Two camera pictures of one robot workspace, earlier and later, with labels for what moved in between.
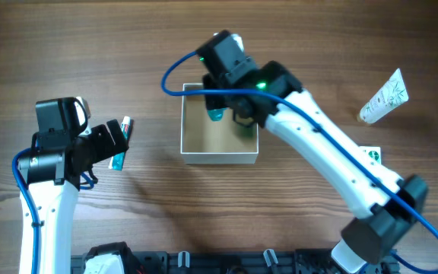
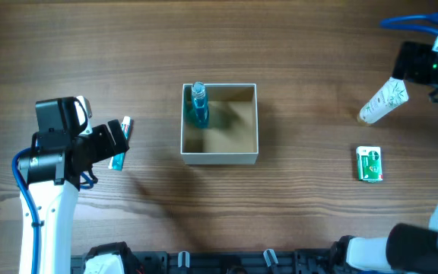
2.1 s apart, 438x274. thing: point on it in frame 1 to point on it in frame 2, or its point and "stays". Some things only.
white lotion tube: x=392 y=95 stays
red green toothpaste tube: x=116 y=162 stays
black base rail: x=267 y=262 stays
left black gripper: x=99 y=141 stays
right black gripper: x=226 y=100 to x=409 y=63
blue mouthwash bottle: x=216 y=115 to x=200 y=105
